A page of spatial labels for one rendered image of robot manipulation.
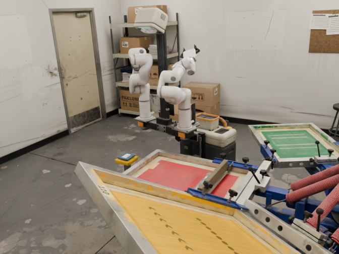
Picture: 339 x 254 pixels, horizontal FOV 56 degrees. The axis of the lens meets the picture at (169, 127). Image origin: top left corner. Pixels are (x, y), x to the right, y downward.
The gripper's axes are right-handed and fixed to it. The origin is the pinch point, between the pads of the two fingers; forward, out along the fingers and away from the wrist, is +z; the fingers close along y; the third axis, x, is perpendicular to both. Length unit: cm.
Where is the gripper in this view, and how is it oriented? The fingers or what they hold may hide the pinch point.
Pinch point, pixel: (189, 48)
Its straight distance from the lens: 267.3
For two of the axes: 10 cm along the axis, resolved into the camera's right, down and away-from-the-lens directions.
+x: 4.2, 5.4, 7.3
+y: -9.1, 2.4, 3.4
